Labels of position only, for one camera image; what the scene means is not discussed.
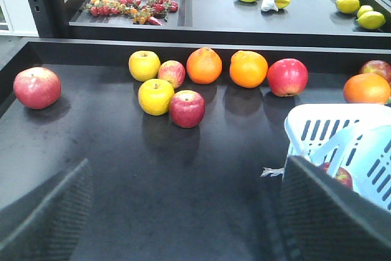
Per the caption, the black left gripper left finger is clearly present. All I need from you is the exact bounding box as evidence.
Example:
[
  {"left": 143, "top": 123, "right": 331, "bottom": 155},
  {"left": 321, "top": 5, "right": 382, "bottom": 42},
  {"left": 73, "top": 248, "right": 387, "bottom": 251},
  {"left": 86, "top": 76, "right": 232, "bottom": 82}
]
[{"left": 1, "top": 159, "right": 93, "bottom": 260}]

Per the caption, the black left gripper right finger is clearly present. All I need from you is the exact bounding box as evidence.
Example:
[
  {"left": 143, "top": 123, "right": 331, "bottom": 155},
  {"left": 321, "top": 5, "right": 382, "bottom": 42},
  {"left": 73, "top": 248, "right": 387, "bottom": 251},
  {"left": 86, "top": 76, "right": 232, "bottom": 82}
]
[{"left": 281, "top": 156, "right": 390, "bottom": 260}]

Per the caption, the light blue plastic basket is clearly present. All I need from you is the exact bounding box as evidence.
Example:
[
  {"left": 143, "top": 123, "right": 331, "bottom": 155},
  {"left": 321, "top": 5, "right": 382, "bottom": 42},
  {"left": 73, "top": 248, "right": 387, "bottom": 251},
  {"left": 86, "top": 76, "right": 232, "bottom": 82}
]
[{"left": 284, "top": 103, "right": 390, "bottom": 210}]

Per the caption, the red apple near dish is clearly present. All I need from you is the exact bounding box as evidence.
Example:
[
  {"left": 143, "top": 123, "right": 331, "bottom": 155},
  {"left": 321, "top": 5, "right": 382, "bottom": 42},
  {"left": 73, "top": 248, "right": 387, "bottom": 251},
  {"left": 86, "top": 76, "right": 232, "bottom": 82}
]
[{"left": 13, "top": 67, "right": 62, "bottom": 110}]

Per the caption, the orange with navel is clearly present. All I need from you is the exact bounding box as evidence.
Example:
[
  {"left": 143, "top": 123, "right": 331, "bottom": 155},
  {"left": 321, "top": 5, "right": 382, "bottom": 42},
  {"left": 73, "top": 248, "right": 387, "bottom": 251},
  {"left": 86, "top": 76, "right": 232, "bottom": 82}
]
[{"left": 343, "top": 73, "right": 390, "bottom": 105}]

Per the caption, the red apple far left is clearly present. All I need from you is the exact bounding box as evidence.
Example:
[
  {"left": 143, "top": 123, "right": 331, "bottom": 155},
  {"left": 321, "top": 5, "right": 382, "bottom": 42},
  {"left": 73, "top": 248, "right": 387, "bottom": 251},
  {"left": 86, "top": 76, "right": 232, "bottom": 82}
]
[{"left": 267, "top": 58, "right": 309, "bottom": 97}]

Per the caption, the red yellow apple back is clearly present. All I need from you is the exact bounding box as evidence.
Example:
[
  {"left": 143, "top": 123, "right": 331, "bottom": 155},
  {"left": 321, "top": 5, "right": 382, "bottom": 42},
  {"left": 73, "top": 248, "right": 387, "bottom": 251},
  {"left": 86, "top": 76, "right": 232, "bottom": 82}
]
[{"left": 359, "top": 60, "right": 391, "bottom": 83}]

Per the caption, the yellow apple front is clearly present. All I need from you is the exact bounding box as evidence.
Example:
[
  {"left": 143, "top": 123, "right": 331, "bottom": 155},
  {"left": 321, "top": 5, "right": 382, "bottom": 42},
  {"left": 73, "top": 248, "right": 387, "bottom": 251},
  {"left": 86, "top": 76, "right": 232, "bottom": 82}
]
[{"left": 137, "top": 79, "right": 175, "bottom": 116}]

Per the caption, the dark red apple small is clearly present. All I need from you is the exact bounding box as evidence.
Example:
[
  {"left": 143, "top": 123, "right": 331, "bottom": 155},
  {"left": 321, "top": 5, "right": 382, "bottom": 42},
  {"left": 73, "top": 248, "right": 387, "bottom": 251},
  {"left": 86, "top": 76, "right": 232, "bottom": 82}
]
[{"left": 169, "top": 90, "right": 206, "bottom": 128}]

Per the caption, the yellow apple far left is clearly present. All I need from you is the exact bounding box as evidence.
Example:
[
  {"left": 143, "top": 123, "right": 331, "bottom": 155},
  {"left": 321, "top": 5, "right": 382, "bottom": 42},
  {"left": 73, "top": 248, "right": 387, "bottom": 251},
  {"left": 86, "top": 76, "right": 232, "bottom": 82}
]
[{"left": 128, "top": 50, "right": 161, "bottom": 82}]

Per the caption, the black wooden produce display stand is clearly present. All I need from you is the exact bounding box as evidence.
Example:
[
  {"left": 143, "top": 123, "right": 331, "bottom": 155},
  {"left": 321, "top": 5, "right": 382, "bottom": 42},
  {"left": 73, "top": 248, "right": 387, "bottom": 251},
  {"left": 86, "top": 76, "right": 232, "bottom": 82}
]
[{"left": 1, "top": 0, "right": 390, "bottom": 260}]

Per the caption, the orange left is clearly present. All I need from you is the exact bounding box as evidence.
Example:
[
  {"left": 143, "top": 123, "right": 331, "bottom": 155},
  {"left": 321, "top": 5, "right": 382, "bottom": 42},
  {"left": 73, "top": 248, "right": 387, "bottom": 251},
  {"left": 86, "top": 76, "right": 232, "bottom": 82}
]
[{"left": 186, "top": 47, "right": 222, "bottom": 84}]

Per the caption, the pink apple small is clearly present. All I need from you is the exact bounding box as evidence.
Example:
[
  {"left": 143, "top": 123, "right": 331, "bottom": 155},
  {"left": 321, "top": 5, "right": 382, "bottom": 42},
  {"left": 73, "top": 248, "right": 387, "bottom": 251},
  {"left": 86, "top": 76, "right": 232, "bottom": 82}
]
[{"left": 158, "top": 60, "right": 186, "bottom": 89}]

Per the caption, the white garlic bulb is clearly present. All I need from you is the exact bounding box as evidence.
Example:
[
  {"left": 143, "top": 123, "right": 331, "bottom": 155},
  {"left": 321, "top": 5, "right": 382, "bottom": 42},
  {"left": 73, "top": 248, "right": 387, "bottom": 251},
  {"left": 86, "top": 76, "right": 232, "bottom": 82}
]
[{"left": 260, "top": 0, "right": 279, "bottom": 12}]

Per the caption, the white tag string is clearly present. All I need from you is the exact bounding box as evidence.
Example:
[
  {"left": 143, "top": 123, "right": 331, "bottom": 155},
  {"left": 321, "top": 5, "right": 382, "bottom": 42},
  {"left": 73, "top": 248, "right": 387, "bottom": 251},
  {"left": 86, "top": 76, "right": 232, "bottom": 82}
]
[{"left": 260, "top": 166, "right": 285, "bottom": 178}]

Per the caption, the black outer upright post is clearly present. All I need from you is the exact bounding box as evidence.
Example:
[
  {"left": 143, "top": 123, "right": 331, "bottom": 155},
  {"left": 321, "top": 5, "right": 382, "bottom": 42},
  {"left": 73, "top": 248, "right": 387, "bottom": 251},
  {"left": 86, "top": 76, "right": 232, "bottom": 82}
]
[{"left": 28, "top": 0, "right": 69, "bottom": 39}]

